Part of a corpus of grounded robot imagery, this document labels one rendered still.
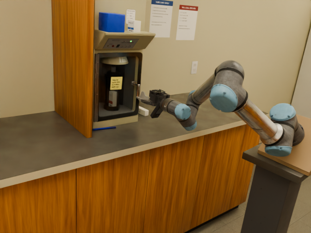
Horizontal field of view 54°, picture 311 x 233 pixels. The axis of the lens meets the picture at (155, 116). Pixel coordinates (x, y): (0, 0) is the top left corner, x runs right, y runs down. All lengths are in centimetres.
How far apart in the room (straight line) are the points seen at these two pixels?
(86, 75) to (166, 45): 107
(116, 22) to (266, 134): 91
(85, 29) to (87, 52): 11
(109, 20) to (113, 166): 75
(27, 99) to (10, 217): 82
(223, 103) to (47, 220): 100
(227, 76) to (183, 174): 95
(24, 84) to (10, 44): 26
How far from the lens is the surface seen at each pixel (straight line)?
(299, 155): 172
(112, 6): 172
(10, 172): 145
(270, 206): 187
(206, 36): 283
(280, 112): 159
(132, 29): 171
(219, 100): 126
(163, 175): 192
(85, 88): 163
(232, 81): 127
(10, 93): 205
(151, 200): 197
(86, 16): 157
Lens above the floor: 166
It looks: 20 degrees down
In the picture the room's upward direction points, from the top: 5 degrees clockwise
